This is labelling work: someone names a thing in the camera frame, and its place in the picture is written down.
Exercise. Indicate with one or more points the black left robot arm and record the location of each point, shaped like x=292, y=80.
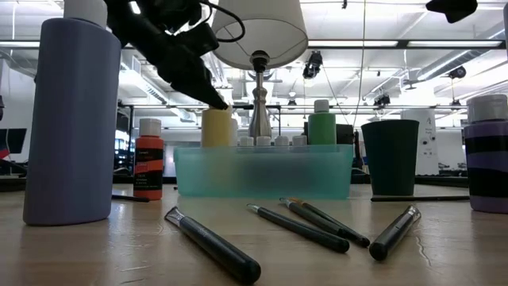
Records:
x=151, y=12

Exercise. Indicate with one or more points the small orange paint bottle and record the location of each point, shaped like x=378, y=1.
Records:
x=148, y=141

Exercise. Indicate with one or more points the dark green plastic cup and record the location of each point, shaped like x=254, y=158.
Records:
x=391, y=159

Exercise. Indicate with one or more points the black ceiling spotlight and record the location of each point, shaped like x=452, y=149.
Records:
x=457, y=72
x=312, y=63
x=382, y=99

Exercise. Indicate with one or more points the white cylindrical appliance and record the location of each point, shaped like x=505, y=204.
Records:
x=426, y=131

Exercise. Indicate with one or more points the black paintbrush white bristles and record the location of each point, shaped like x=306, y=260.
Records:
x=222, y=252

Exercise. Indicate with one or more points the dark monitor screen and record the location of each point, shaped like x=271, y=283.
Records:
x=16, y=139

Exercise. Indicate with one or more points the silver table lamp white shade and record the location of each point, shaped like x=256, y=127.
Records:
x=274, y=24

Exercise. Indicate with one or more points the small purple paint bottle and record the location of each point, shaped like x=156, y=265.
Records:
x=488, y=161

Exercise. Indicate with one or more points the small maroon paint bottle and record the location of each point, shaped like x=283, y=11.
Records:
x=246, y=141

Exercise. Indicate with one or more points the small brown paint bottle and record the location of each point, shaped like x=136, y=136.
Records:
x=263, y=141

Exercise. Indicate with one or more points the large yellow paint bottle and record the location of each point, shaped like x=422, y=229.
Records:
x=216, y=129

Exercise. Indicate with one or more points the long paintbrush orange bristles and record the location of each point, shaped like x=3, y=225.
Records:
x=131, y=198

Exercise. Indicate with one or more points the large light green paint bottle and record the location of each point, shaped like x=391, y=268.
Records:
x=321, y=127

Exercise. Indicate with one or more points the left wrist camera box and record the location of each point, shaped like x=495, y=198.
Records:
x=198, y=39

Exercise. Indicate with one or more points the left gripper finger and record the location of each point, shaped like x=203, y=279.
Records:
x=194, y=87

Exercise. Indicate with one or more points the teal translucent plastic bin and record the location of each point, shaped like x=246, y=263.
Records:
x=274, y=175

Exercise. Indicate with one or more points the paintbrush with orange bristles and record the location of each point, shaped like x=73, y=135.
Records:
x=362, y=241

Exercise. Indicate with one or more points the small dark red paint bottle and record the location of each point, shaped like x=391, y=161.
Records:
x=282, y=140

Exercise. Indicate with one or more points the large blue paint bottle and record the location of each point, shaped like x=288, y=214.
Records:
x=71, y=119

